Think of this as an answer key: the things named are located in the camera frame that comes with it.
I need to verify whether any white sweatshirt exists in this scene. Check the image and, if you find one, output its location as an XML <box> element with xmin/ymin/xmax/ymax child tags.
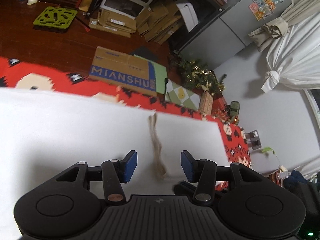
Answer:
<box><xmin>1</xmin><ymin>88</ymin><xmax>229</xmax><ymax>239</ymax></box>

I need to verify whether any navy blue fleece garment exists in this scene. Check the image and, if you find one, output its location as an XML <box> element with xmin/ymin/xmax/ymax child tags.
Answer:
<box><xmin>283</xmin><ymin>170</ymin><xmax>308</xmax><ymax>191</ymax></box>

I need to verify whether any dark green gift box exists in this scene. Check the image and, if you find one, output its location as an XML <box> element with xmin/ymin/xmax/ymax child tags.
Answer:
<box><xmin>229</xmin><ymin>101</ymin><xmax>240</xmax><ymax>117</ymax></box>

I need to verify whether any small red dotted gift box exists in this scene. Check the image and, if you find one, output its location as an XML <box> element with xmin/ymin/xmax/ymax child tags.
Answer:
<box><xmin>212</xmin><ymin>96</ymin><xmax>227</xmax><ymax>119</ymax></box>

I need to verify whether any kraft patterned gift box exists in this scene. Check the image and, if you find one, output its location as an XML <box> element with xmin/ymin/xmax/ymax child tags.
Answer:
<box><xmin>199</xmin><ymin>91</ymin><xmax>213</xmax><ymax>115</ymax></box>

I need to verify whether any green checkered floor mat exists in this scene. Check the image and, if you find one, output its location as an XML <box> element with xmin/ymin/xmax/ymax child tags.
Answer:
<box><xmin>165</xmin><ymin>79</ymin><xmax>201</xmax><ymax>111</ymax></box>

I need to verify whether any Christmas garland with ornaments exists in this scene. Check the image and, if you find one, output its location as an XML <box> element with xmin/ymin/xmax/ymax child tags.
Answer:
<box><xmin>170</xmin><ymin>55</ymin><xmax>227</xmax><ymax>96</ymax></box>

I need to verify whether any red Christmas pattern tablecloth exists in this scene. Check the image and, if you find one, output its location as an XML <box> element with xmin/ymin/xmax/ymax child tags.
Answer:
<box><xmin>1</xmin><ymin>58</ymin><xmax>251</xmax><ymax>179</ymax></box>

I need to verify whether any Mianshu flattened cardboard box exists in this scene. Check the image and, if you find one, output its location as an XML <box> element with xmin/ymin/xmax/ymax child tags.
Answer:
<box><xmin>89</xmin><ymin>47</ymin><xmax>157</xmax><ymax>96</ymax></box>

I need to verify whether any white knotted curtain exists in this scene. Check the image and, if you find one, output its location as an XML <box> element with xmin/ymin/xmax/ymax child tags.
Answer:
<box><xmin>261</xmin><ymin>13</ymin><xmax>319</xmax><ymax>93</ymax></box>

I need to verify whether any silver refrigerator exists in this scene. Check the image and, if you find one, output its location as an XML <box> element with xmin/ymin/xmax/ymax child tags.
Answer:
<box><xmin>180</xmin><ymin>0</ymin><xmax>291</xmax><ymax>69</ymax></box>

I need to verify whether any stack of flattened cardboard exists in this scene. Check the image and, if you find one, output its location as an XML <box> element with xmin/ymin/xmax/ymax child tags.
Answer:
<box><xmin>88</xmin><ymin>0</ymin><xmax>200</xmax><ymax>46</ymax></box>

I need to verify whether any wall power outlet with plugs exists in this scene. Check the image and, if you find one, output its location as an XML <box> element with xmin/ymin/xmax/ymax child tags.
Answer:
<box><xmin>245</xmin><ymin>129</ymin><xmax>261</xmax><ymax>151</ymax></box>

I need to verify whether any beige drawstring cord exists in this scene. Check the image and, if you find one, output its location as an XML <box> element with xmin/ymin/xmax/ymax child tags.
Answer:
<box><xmin>148</xmin><ymin>112</ymin><xmax>168</xmax><ymax>181</ymax></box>

